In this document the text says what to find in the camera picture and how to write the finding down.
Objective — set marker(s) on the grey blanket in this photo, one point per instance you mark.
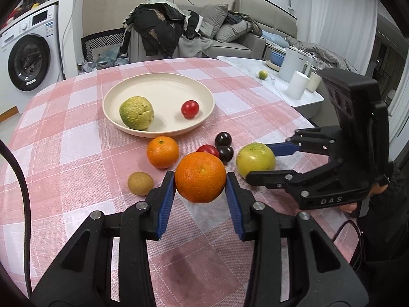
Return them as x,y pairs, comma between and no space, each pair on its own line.
195,46

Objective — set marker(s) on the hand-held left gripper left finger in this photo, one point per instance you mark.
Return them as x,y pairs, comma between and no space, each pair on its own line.
166,203

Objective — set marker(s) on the person's right forearm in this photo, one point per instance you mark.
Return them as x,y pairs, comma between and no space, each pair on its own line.
388,227

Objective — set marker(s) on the pile of dark clothes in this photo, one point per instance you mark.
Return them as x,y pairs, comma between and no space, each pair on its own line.
159,28

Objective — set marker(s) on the beige tray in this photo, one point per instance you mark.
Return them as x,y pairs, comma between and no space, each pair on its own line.
272,66

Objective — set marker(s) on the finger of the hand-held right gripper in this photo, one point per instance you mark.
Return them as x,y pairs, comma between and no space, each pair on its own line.
268,178
282,149

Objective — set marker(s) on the smooth yellow-green fruit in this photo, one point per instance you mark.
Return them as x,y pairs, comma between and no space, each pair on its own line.
255,160

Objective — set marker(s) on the white curtain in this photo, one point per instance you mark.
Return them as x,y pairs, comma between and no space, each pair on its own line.
335,22

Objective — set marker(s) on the grey cushion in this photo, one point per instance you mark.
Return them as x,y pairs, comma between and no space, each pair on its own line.
233,32
215,16

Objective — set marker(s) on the cream cup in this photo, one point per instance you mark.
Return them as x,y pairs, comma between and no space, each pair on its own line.
314,83

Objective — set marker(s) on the light blue pillow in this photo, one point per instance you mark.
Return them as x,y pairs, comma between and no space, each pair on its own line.
276,40

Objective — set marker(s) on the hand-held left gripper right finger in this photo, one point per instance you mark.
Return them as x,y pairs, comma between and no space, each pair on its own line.
234,206

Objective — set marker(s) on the white marble coffee table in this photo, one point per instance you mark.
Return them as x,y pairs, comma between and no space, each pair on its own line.
249,67

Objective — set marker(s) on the pink checked tablecloth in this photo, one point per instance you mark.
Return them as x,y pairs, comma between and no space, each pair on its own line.
80,118

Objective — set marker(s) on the grey quilt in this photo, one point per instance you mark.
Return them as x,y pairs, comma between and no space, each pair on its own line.
326,54

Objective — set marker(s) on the white washing machine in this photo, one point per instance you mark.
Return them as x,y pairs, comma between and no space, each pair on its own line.
28,54

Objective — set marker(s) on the large orange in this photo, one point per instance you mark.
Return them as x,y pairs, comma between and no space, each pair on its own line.
199,177

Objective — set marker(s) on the cream round plate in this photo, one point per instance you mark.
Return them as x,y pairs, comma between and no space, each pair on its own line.
166,89

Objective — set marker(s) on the small green lime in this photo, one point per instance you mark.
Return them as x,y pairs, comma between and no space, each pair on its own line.
263,74

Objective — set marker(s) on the bumpy green citrus fruit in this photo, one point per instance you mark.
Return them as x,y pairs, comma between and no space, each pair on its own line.
136,113

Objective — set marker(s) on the dark plum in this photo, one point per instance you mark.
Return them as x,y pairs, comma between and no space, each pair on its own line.
223,139
226,154

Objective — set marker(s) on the white paper roll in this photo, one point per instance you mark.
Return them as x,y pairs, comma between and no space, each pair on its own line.
297,84

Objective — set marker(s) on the person's right hand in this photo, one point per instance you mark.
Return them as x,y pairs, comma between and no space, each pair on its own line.
348,208

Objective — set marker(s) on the red cherry tomato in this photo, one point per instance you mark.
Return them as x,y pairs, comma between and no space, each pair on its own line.
207,149
190,109

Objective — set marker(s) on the small orange with stem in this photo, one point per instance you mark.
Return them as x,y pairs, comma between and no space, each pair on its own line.
162,152

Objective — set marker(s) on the white kettle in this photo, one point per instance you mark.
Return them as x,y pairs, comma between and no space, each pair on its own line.
292,62

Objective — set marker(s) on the pile of bags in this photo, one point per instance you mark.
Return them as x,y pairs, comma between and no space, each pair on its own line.
105,60

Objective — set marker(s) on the blue bowl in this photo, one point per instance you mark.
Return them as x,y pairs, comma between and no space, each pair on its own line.
274,57

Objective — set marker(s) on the brown kiwi fruit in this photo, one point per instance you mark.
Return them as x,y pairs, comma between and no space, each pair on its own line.
140,184

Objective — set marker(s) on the grey sofa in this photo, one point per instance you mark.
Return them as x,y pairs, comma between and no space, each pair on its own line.
230,49

